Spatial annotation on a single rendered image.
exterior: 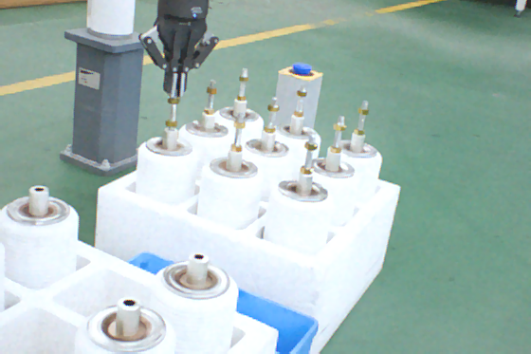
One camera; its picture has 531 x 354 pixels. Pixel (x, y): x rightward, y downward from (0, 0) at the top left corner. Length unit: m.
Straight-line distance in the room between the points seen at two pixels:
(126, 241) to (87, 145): 0.54
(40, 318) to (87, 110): 0.83
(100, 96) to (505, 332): 0.95
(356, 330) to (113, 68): 0.77
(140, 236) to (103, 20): 0.60
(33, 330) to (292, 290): 0.36
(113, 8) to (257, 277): 0.75
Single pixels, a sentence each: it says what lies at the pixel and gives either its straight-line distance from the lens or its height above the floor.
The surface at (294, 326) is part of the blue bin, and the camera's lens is 1.03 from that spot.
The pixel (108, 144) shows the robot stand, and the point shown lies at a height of 0.07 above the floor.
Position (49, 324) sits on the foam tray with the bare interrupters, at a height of 0.16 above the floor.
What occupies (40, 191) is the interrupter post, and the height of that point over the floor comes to 0.28.
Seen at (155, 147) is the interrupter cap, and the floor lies 0.25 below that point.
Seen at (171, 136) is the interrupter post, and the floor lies 0.27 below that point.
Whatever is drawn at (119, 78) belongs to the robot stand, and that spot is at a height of 0.22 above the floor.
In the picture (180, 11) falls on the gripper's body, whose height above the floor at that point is 0.48.
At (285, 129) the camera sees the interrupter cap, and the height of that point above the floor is 0.25.
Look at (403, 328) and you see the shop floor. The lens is 1.27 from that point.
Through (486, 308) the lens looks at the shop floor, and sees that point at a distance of 1.40.
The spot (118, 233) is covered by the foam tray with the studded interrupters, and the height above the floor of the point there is 0.11.
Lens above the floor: 0.67
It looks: 22 degrees down
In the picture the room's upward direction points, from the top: 9 degrees clockwise
